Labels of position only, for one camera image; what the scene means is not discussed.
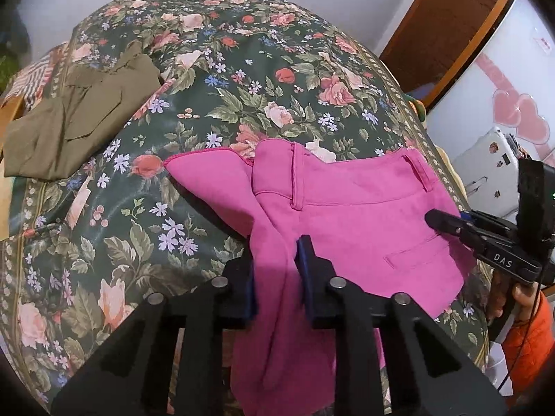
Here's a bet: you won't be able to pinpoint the floral bedspread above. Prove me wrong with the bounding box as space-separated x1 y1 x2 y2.
0 0 495 404

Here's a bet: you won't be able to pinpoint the striped cloth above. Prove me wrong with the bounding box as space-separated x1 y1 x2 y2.
4 43 70 110

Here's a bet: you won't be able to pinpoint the person's right hand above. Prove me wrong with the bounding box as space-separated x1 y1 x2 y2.
489 269 543 326

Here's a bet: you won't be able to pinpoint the olive green pants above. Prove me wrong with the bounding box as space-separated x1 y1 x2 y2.
2 40 163 181

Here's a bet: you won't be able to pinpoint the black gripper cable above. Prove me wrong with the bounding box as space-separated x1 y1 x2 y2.
498 281 544 393

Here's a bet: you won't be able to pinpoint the pink pants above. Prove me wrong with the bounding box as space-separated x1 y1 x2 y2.
162 141 478 416

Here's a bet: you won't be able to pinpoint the white case with stickers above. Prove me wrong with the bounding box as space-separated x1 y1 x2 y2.
451 127 533 218

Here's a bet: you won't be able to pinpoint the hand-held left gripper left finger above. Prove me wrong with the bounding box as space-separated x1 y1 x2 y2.
51 253 261 416

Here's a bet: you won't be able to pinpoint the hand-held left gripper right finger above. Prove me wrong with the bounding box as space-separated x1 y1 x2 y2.
296 234 508 416

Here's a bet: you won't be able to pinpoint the white heart-print wardrobe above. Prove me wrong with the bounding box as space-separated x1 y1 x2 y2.
427 0 555 165

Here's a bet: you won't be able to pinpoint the brown wooden door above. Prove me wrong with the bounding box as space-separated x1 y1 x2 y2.
381 0 518 110

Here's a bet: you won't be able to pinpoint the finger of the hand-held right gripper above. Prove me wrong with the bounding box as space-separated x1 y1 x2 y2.
424 209 487 250
462 210 518 242

